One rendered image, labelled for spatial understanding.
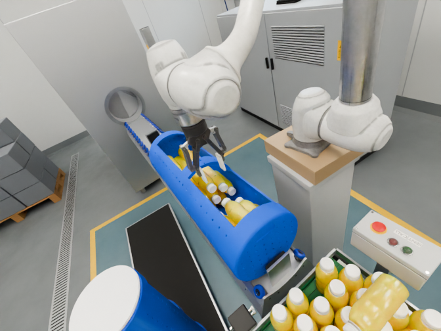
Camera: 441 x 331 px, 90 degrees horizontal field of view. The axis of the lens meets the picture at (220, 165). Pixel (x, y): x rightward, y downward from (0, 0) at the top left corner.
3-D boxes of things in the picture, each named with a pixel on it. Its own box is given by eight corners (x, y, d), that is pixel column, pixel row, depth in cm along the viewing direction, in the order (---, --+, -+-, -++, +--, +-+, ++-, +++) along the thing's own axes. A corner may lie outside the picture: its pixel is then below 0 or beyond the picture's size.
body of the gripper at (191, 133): (197, 110, 69) (207, 134, 75) (174, 123, 67) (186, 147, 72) (209, 116, 63) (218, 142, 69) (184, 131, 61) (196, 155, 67)
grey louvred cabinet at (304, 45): (263, 98, 397) (247, 2, 307) (384, 146, 235) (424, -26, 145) (238, 111, 387) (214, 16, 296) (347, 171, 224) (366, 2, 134)
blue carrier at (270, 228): (197, 157, 151) (182, 121, 133) (300, 243, 87) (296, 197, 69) (161, 180, 143) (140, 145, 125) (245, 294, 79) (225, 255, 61)
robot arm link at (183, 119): (164, 106, 64) (172, 123, 67) (176, 114, 57) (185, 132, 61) (190, 92, 66) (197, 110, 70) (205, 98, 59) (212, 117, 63)
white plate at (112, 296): (143, 320, 74) (145, 320, 75) (135, 253, 95) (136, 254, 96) (62, 368, 70) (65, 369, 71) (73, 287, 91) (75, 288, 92)
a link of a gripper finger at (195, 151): (201, 139, 67) (196, 140, 67) (200, 171, 73) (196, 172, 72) (195, 135, 70) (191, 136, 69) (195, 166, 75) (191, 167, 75)
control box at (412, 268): (367, 226, 80) (371, 209, 73) (436, 268, 65) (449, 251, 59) (350, 243, 77) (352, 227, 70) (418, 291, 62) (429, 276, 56)
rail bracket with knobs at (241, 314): (252, 308, 79) (247, 298, 73) (266, 328, 74) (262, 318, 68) (231, 329, 77) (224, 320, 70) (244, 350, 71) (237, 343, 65)
